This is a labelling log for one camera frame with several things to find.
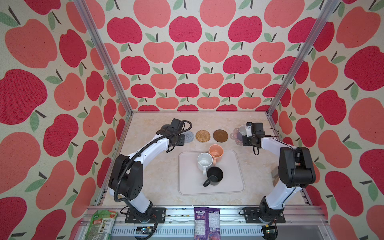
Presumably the translucent white tray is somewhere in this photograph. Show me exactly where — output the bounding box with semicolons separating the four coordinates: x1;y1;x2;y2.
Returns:
179;150;245;195

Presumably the aluminium corner frame post right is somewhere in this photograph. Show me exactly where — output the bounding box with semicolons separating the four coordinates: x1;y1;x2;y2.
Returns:
267;0;339;117

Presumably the round woven rattan coaster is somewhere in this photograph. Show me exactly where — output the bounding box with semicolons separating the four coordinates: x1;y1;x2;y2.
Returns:
195;130;211;143

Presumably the green snack bag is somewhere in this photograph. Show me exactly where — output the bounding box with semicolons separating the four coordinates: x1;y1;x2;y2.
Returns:
85;210;118;240

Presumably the white lilac handled mug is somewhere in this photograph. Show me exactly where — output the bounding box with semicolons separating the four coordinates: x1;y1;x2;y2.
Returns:
237;125;247;142

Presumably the black mug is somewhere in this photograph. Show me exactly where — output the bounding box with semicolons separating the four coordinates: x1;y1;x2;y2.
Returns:
203;167;224;188

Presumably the aluminium corner frame post left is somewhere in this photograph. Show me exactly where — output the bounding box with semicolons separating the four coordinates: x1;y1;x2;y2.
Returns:
74;0;133;117

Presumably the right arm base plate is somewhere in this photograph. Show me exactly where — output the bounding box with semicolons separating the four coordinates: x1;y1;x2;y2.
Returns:
242;208;286;224

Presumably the aluminium corner frame post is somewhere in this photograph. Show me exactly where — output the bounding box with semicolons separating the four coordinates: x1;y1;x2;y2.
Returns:
74;0;133;117
267;0;339;117

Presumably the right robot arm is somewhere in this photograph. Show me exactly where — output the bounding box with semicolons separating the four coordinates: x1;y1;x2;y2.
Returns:
243;122;316;223

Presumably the round grey felt coaster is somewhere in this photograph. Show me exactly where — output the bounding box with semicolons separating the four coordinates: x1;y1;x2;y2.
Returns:
184;131;195;144

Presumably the purple snack bag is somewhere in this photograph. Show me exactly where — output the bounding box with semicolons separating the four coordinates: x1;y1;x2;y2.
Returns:
194;207;221;240

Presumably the peach orange mug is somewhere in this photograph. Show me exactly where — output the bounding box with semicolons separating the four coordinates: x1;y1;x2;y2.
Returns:
209;145;224;166

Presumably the aluminium front rail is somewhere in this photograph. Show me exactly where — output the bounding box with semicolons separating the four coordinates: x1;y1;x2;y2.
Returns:
71;206;336;240

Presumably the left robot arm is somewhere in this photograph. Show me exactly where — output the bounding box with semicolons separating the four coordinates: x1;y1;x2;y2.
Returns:
108;119;193;217

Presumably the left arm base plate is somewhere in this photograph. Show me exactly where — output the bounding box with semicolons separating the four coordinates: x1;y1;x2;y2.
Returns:
125;208;167;224

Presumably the brown spice jar front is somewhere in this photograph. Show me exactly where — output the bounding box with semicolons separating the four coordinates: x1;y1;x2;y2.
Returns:
273;177;280;187

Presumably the round brown wooden coaster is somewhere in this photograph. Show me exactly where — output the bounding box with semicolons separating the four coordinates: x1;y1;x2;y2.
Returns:
213;129;229;143

